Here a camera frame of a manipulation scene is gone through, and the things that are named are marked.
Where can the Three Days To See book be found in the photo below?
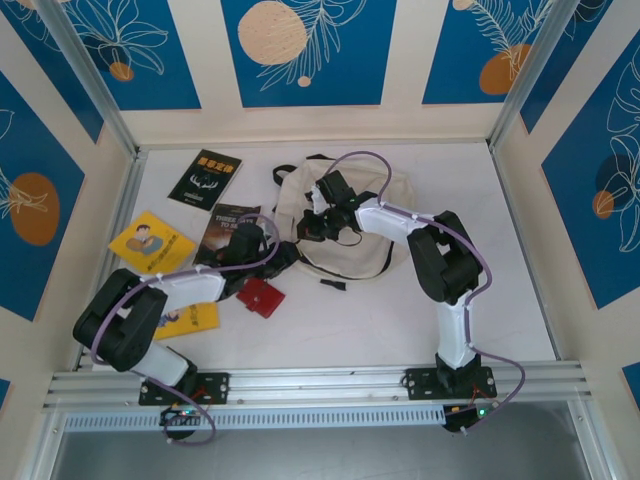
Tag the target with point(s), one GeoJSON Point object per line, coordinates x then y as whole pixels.
{"type": "Point", "coordinates": [220, 225]}

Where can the red leather wallet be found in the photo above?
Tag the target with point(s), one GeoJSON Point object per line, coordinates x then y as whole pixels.
{"type": "Point", "coordinates": [265, 300]}

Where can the cream canvas backpack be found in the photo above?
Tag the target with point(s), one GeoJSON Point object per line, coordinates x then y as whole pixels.
{"type": "Point", "coordinates": [345, 262]}

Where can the black book with antlers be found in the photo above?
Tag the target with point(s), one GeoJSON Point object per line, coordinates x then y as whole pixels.
{"type": "Point", "coordinates": [200, 180]}

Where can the yellow book with blue-haired figure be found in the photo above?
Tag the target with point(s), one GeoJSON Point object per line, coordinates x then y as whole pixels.
{"type": "Point", "coordinates": [200, 320]}

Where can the yellow book with seated man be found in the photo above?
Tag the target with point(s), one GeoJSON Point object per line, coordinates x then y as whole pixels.
{"type": "Point", "coordinates": [150, 240]}

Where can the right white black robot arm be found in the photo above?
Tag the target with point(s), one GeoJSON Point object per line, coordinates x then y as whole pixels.
{"type": "Point", "coordinates": [390, 222]}

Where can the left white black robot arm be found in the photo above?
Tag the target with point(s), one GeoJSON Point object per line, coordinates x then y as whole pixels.
{"type": "Point", "coordinates": [190, 287]}

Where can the blue panel with cream circle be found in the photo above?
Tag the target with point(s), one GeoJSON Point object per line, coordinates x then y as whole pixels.
{"type": "Point", "coordinates": [350, 75]}

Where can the blue panel with orange circle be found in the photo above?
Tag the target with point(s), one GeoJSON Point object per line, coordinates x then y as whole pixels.
{"type": "Point", "coordinates": [450, 60]}
{"type": "Point", "coordinates": [590, 225]}
{"type": "Point", "coordinates": [30, 150]}

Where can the left circuit board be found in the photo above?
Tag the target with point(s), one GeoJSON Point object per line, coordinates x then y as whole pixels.
{"type": "Point", "coordinates": [182, 414]}

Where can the circuit board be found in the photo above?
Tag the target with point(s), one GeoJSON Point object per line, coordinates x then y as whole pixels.
{"type": "Point", "coordinates": [470, 415]}
{"type": "Point", "coordinates": [182, 414]}

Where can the grey metal shelf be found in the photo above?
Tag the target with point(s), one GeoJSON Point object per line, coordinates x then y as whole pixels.
{"type": "Point", "coordinates": [320, 457]}

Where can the right circuit board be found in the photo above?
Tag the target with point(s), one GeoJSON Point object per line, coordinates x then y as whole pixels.
{"type": "Point", "coordinates": [470, 415]}

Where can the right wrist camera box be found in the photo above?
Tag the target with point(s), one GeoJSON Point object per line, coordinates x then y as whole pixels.
{"type": "Point", "coordinates": [316, 196]}

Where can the left aluminium side rail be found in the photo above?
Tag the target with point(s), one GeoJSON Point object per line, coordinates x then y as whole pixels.
{"type": "Point", "coordinates": [125, 200]}

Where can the aluminium side rail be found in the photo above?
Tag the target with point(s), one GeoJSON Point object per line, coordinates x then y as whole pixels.
{"type": "Point", "coordinates": [521, 250]}
{"type": "Point", "coordinates": [125, 200]}

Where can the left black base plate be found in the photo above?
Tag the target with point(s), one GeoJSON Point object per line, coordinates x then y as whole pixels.
{"type": "Point", "coordinates": [220, 387]}

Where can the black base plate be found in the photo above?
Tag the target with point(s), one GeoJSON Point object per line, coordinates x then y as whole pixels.
{"type": "Point", "coordinates": [220, 387]}
{"type": "Point", "coordinates": [420, 382]}

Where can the aluminium frame rail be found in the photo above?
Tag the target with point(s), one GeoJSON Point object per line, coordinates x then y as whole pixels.
{"type": "Point", "coordinates": [320, 382]}

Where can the right aluminium side rail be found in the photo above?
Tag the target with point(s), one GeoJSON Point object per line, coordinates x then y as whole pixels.
{"type": "Point", "coordinates": [521, 250]}

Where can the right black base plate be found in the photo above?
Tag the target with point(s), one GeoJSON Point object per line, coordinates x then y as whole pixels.
{"type": "Point", "coordinates": [420, 382]}

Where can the blue floral wall panel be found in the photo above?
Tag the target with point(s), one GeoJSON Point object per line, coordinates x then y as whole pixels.
{"type": "Point", "coordinates": [150, 50]}
{"type": "Point", "coordinates": [52, 55]}
{"type": "Point", "coordinates": [590, 40]}

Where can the right aluminium post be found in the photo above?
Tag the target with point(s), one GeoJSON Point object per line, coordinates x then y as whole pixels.
{"type": "Point", "coordinates": [530, 65]}

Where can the aluminium post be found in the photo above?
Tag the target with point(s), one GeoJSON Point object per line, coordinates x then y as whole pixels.
{"type": "Point", "coordinates": [85, 65]}
{"type": "Point", "coordinates": [530, 65]}

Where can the left aluminium post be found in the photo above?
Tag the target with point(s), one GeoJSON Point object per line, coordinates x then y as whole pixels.
{"type": "Point", "coordinates": [85, 65]}

